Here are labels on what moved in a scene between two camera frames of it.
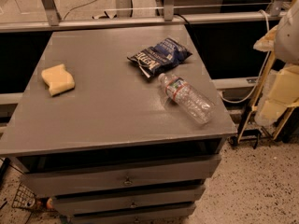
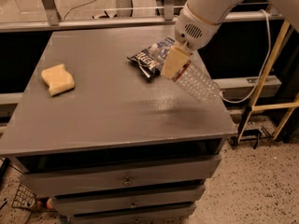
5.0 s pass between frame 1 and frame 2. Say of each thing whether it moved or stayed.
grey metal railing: stayed
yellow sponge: stayed
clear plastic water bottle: moved
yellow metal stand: stayed
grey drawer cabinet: stayed
